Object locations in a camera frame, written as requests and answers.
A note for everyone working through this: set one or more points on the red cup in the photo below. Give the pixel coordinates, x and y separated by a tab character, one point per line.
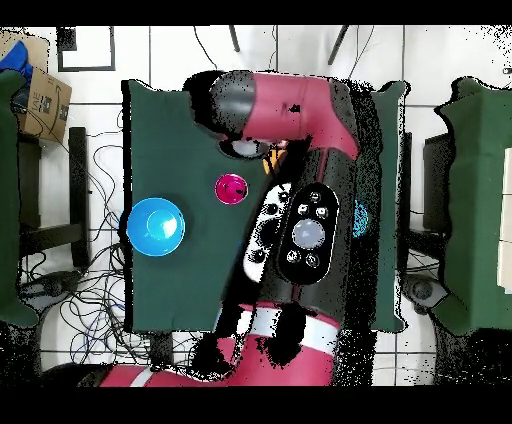
230	188

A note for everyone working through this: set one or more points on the large blue bowl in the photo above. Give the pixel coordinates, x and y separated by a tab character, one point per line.
140	236

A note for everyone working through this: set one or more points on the plain cardboard box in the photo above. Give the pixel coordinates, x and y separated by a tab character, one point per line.
38	52

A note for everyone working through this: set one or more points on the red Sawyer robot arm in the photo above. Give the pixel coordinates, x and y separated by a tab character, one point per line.
288	108

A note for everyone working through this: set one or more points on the dark green table cloth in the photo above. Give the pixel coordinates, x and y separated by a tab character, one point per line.
172	140

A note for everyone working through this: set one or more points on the printed cardboard box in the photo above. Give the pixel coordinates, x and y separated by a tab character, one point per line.
44	108

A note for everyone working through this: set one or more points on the white box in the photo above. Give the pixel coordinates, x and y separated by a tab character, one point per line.
507	240

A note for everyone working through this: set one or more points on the black pedestal foot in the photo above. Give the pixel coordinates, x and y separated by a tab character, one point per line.
424	290
48	286

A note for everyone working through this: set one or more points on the small light blue ribbed bowl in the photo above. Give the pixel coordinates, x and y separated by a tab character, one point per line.
360	220

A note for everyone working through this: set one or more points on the black square floor frame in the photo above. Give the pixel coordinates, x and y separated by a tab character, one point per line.
86	68

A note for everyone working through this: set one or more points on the blue bag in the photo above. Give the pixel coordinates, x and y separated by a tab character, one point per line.
16	56

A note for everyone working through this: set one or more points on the black tripod stand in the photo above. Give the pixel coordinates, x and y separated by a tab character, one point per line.
338	46

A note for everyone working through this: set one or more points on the green cloth covered table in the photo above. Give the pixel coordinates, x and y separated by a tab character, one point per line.
8	200
480	200

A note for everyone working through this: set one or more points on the black bench frame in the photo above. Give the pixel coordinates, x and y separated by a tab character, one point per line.
78	180

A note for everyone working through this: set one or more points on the large orange bowl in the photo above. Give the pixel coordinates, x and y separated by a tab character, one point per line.
274	160

